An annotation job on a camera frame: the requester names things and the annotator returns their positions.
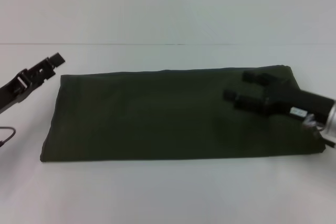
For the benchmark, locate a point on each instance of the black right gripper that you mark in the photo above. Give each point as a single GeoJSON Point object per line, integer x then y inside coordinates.
{"type": "Point", "coordinates": [296, 98]}

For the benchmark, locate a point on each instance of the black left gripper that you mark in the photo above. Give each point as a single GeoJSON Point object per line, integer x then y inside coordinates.
{"type": "Point", "coordinates": [26, 82]}

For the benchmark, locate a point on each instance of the dark green shirt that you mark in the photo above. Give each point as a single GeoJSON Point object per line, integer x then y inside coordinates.
{"type": "Point", "coordinates": [162, 113]}

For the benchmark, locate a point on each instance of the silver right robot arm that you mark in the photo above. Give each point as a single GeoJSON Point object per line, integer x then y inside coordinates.
{"type": "Point", "coordinates": [331, 119]}

